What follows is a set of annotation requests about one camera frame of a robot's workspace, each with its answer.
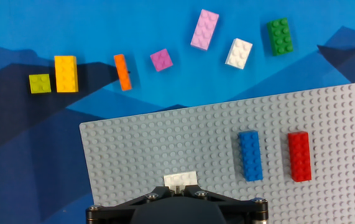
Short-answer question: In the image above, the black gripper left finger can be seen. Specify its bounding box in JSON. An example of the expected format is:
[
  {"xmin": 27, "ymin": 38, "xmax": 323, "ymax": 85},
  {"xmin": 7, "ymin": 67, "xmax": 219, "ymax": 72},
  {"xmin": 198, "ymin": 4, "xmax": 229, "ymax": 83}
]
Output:
[{"xmin": 85, "ymin": 185, "xmax": 173, "ymax": 224}]

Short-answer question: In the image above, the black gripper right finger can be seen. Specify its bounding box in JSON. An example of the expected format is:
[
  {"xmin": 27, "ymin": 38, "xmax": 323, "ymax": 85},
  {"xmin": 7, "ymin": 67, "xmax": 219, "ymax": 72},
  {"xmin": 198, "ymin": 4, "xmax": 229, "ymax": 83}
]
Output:
[{"xmin": 183, "ymin": 184, "xmax": 270, "ymax": 224}]

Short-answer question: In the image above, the blue Lego brick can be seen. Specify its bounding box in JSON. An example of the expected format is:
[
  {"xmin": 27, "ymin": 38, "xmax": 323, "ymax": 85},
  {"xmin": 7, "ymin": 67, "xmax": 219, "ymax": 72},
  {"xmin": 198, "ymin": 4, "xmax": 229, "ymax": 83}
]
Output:
[{"xmin": 238, "ymin": 130, "xmax": 264, "ymax": 182}]

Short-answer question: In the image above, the large white Lego plate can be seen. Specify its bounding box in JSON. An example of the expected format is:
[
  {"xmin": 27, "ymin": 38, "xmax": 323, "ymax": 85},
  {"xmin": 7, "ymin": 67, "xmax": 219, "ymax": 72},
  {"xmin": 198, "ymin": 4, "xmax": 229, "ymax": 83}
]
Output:
[{"xmin": 163, "ymin": 170, "xmax": 198, "ymax": 189}]

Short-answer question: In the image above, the red Lego brick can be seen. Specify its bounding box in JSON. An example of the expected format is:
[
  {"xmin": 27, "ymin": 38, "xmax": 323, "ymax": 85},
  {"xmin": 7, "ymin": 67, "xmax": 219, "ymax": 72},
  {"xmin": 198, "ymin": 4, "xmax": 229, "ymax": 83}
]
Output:
[{"xmin": 287, "ymin": 131, "xmax": 313, "ymax": 183}]

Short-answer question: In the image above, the grey Lego baseplate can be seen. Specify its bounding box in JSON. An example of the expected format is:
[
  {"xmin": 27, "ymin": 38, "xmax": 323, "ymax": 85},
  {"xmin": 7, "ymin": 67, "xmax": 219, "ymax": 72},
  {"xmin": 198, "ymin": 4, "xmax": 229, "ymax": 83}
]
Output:
[{"xmin": 79, "ymin": 80, "xmax": 355, "ymax": 224}]

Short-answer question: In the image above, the small white Lego brick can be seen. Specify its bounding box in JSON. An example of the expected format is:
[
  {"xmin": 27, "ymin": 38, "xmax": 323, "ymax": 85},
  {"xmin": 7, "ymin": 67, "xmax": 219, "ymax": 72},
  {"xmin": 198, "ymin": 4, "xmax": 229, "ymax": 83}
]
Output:
[{"xmin": 224, "ymin": 37, "xmax": 254, "ymax": 70}]

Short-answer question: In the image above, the orange Lego brick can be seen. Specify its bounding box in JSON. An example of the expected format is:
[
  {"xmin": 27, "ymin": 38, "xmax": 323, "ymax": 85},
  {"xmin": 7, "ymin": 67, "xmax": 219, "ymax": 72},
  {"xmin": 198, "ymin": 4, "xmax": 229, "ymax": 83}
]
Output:
[{"xmin": 113, "ymin": 54, "xmax": 133, "ymax": 92}]

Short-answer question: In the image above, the yellow Lego brick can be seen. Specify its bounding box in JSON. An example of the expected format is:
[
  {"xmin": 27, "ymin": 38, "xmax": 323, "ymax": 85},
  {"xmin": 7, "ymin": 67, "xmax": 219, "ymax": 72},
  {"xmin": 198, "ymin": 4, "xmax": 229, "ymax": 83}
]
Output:
[{"xmin": 53, "ymin": 55, "xmax": 80, "ymax": 94}]

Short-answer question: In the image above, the lime green Lego brick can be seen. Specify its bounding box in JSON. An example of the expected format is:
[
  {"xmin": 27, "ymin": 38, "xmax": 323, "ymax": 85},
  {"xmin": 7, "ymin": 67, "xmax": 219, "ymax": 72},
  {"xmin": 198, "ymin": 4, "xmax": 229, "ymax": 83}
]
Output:
[{"xmin": 29, "ymin": 73, "xmax": 52, "ymax": 95}]

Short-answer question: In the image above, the small magenta Lego brick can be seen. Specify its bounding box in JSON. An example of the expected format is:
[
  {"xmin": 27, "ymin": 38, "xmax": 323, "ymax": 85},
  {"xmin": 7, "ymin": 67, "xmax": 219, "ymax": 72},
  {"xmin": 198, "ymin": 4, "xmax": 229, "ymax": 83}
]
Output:
[{"xmin": 149, "ymin": 48, "xmax": 174, "ymax": 73}]

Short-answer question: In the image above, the light pink Lego brick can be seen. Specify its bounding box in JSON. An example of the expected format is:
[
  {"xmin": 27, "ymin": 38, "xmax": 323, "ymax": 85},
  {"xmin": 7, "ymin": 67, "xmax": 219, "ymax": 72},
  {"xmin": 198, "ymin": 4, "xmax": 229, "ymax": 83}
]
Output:
[{"xmin": 190, "ymin": 9, "xmax": 220, "ymax": 52}]

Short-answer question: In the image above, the blue mountain print tablecloth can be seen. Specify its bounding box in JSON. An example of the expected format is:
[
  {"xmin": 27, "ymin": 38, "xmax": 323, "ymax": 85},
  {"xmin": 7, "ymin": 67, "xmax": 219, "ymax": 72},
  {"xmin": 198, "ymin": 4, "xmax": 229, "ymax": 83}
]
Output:
[{"xmin": 0, "ymin": 0, "xmax": 355, "ymax": 224}]

